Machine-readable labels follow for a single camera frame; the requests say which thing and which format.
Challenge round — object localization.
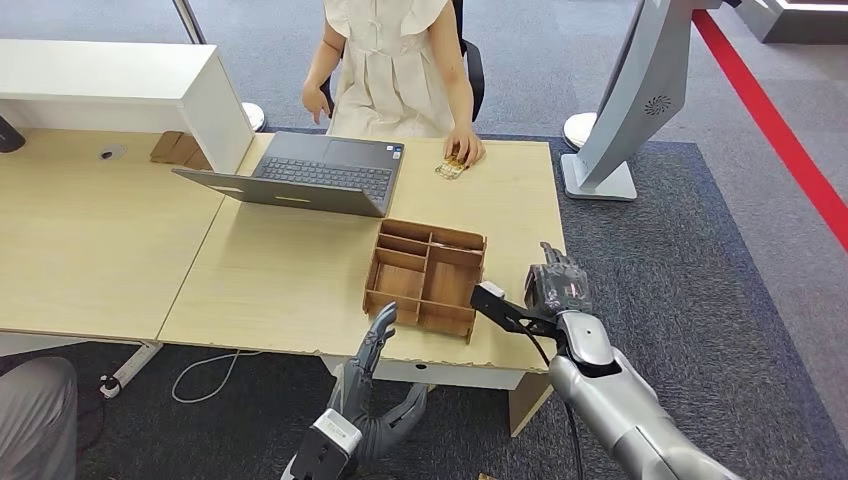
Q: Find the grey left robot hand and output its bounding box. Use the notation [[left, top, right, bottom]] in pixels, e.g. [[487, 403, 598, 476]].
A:
[[327, 302, 429, 465]]

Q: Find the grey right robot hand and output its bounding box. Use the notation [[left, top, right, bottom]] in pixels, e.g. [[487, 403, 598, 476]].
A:
[[523, 241, 596, 318]]

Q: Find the person's left hand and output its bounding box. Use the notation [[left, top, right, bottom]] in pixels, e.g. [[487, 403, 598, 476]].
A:
[[445, 125, 487, 168]]

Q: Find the person's right hand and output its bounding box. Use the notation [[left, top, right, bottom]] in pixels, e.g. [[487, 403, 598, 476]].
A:
[[301, 82, 333, 125]]

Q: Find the brown wooden organizer box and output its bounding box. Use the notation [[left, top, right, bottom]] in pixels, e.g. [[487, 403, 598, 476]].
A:
[[362, 218, 488, 344]]

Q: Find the person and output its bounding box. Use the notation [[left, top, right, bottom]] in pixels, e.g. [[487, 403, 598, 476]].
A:
[[301, 0, 487, 168], [0, 356, 79, 480]]

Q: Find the stanchion with white base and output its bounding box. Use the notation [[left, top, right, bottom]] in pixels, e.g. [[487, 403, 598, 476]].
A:
[[563, 111, 599, 152], [172, 0, 267, 132]]

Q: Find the grey open laptop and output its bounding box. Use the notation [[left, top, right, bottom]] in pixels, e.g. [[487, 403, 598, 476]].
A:
[[170, 130, 407, 220]]

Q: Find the white desk apron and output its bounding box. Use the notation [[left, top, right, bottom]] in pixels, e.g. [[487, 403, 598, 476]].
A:
[[319, 356, 528, 392]]

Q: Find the light wood desk leg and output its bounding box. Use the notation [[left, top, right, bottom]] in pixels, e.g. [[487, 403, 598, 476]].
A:
[[508, 372, 558, 439]]

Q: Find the brown cardboard piece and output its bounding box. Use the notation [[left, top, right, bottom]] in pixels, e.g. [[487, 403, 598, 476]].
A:
[[148, 130, 212, 172]]

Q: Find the grey kiosk stand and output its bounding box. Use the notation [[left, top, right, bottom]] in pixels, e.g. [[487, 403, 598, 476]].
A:
[[561, 0, 727, 202]]

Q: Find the white counter shelf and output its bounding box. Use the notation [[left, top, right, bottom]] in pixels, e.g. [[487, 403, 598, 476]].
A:
[[0, 38, 256, 176]]

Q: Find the white power strip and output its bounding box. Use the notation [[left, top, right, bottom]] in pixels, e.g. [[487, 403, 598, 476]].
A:
[[99, 342, 164, 400]]

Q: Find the black device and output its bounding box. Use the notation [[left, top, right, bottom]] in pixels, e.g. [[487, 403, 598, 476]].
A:
[[0, 115, 26, 154]]

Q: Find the grey white platform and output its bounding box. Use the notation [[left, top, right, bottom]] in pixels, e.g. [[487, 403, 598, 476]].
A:
[[735, 0, 848, 45]]

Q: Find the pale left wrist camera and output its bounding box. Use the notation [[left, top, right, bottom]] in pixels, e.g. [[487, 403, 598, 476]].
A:
[[311, 409, 364, 455]]

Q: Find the black camera bracket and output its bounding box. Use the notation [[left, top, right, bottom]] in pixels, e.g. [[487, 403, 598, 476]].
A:
[[470, 284, 564, 339]]

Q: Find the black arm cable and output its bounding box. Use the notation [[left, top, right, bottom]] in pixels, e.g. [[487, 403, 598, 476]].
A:
[[523, 325, 586, 480]]

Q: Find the white floor cable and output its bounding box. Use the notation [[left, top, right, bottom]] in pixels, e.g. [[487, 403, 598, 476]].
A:
[[170, 349, 263, 405]]

